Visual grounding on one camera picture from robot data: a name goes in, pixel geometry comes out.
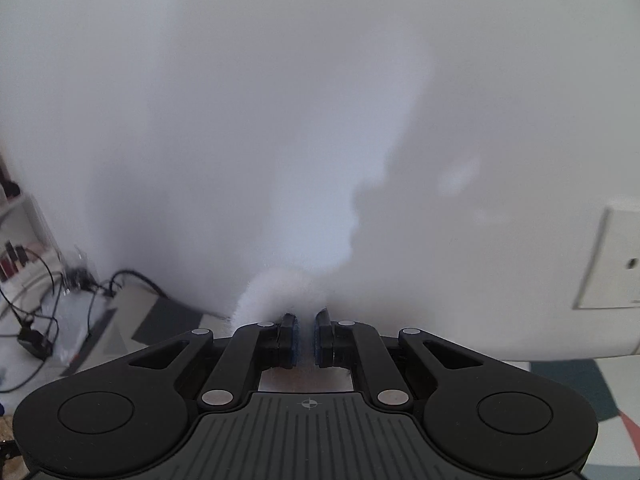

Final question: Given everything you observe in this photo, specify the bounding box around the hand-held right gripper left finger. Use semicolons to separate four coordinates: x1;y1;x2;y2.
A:
126;312;302;410

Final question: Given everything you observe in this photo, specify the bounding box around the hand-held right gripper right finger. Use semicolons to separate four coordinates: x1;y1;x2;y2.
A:
313;308;486;410

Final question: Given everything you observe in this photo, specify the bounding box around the white waffle garment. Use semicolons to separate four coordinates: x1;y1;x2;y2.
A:
231;266;358;394

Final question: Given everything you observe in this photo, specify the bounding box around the clear plastic bag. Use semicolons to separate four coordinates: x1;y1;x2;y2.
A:
50;245;118;363

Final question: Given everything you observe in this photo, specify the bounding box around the black charger adapter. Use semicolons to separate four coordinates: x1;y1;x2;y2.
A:
19;327;53;359

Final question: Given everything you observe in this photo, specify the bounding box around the geometric patterned mat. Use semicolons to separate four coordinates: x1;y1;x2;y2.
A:
62;282;640;480

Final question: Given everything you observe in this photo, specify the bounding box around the clear acrylic cosmetic organizer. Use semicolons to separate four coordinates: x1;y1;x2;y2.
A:
0;160;57;286

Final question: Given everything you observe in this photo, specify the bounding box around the white coaxial wall plate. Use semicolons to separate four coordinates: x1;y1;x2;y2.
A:
572;204;640;311

